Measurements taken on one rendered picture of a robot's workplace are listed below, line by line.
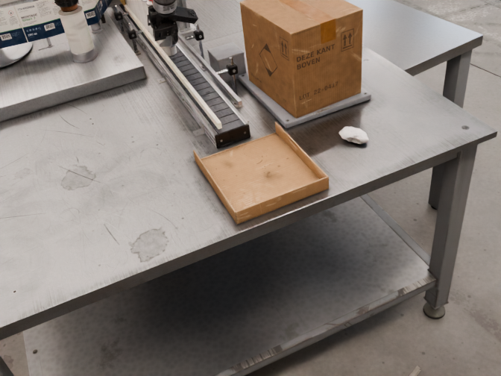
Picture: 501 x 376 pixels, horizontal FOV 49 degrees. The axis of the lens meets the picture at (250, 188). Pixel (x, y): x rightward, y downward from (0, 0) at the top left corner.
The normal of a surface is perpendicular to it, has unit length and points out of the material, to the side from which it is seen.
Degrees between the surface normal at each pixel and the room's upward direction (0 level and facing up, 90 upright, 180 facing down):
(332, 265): 4
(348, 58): 90
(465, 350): 0
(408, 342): 0
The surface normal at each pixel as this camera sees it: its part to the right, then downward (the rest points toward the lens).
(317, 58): 0.47, 0.52
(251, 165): -0.11, -0.76
